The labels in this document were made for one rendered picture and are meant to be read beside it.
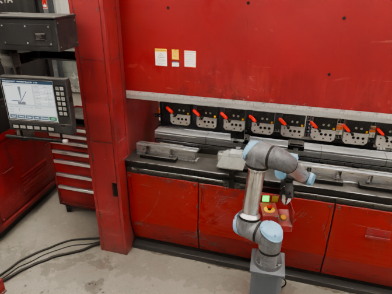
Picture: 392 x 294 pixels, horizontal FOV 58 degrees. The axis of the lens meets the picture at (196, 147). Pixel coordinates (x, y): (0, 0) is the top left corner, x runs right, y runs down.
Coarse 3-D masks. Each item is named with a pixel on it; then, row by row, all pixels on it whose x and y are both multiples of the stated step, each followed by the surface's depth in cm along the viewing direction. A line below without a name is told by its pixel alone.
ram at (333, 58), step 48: (144, 0) 232; (192, 0) 223; (240, 0) 215; (288, 0) 208; (336, 0) 201; (384, 0) 195; (144, 48) 245; (192, 48) 236; (240, 48) 227; (288, 48) 219; (336, 48) 212; (384, 48) 205; (144, 96) 260; (240, 96) 240; (288, 96) 231; (336, 96) 223; (384, 96) 215
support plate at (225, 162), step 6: (222, 156) 253; (228, 156) 253; (222, 162) 245; (228, 162) 245; (234, 162) 245; (240, 162) 245; (222, 168) 239; (228, 168) 237; (234, 168) 237; (240, 168) 237
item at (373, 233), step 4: (368, 228) 241; (368, 232) 242; (372, 232) 241; (376, 232) 240; (380, 232) 239; (384, 232) 239; (388, 232) 238; (368, 236) 241; (372, 236) 241; (376, 236) 242; (380, 236) 241; (384, 236) 240; (388, 236) 239; (384, 240) 239; (388, 240) 239
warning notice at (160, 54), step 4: (156, 48) 243; (156, 52) 244; (160, 52) 243; (164, 52) 242; (156, 56) 245; (160, 56) 244; (164, 56) 243; (156, 60) 246; (160, 60) 245; (164, 60) 244; (156, 64) 247; (160, 64) 246; (164, 64) 245
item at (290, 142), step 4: (288, 140) 275; (292, 140) 272; (296, 140) 272; (288, 144) 268; (292, 144) 267; (296, 144) 266; (300, 144) 265; (288, 148) 268; (292, 148) 267; (296, 148) 265; (300, 148) 265; (296, 152) 259
